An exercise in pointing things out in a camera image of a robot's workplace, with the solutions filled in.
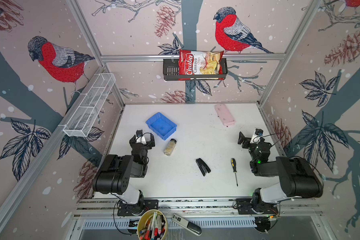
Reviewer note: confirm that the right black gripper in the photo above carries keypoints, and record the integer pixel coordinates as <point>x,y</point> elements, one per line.
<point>246,141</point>

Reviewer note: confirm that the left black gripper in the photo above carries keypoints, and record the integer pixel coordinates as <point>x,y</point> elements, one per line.
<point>148,147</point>

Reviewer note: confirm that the black yellow handled screwdriver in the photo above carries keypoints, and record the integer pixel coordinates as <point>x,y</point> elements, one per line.
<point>234,166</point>

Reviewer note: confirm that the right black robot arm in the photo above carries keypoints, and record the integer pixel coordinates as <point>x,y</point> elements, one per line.
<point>296,178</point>

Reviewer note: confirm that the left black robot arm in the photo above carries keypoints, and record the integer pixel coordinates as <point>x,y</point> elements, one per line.
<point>113,176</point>

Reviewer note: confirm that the blue plastic bin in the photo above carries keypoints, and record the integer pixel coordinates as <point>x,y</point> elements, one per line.
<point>161,125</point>

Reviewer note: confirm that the small spice jar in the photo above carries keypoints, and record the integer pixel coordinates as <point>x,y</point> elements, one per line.
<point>170,147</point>

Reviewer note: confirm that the black stapler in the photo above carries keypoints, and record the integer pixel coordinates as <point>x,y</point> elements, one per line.
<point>204,168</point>

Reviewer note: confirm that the red cassava chips bag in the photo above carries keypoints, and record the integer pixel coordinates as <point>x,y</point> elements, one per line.
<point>208,62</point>

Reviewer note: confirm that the yellow cup of markers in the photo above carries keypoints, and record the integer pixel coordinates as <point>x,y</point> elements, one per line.
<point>153,225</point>

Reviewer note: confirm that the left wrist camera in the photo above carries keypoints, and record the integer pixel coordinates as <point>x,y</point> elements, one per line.
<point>141,138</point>

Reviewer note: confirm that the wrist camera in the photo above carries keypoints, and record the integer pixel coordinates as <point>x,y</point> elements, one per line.
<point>257,135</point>
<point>141,138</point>

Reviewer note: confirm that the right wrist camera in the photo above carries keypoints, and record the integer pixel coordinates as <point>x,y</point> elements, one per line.
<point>257,135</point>

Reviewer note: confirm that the white wire mesh shelf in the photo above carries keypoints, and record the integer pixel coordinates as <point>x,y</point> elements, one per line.
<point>86,113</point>

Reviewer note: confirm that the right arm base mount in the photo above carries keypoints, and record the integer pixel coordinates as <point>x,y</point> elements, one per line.
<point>247,206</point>

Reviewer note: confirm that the black wall basket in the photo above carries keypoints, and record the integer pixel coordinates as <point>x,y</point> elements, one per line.
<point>173,72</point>

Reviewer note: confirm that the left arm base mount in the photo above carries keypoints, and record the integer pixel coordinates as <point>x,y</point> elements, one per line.
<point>125,210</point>

